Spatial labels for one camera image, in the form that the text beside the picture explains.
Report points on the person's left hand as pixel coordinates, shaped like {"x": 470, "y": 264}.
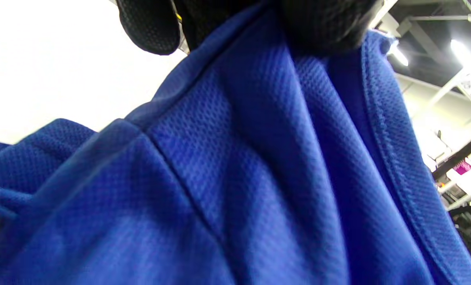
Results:
{"x": 322, "y": 23}

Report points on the blue t-shirt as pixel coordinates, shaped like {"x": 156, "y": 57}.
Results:
{"x": 235, "y": 178}

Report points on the ceiling light fixture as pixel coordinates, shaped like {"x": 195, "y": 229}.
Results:
{"x": 467, "y": 63}
{"x": 399, "y": 55}

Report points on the storage shelving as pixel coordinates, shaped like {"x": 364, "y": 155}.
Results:
{"x": 465, "y": 178}

